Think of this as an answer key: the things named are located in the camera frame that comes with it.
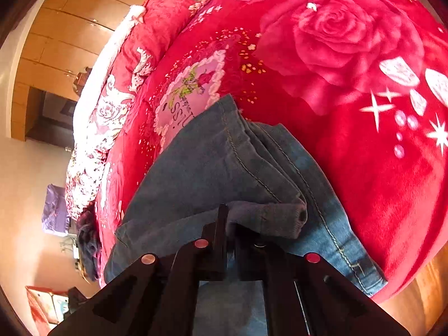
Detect dark cloth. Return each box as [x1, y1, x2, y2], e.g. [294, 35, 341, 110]
[76, 203, 103, 282]

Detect red white floral quilt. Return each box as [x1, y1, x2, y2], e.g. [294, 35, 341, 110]
[65, 0, 242, 218]

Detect white bed sheet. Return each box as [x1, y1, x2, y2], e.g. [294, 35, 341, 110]
[73, 5, 145, 137]

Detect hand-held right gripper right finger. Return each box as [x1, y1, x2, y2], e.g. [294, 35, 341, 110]
[234, 225, 411, 336]

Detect purple cloth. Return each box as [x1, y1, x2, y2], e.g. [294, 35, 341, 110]
[41, 183, 71, 237]

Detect wooden wardrobe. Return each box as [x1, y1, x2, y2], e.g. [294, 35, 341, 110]
[10, 0, 169, 142]

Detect red printed box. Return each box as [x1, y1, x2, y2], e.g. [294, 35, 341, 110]
[25, 286, 71, 336]

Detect blue denim pants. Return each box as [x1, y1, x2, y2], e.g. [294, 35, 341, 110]
[104, 94, 388, 336]

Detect red rose printed blanket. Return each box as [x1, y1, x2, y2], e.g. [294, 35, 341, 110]
[95, 0, 448, 304]

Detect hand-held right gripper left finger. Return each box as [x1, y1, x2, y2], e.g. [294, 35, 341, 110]
[47, 204, 230, 336]

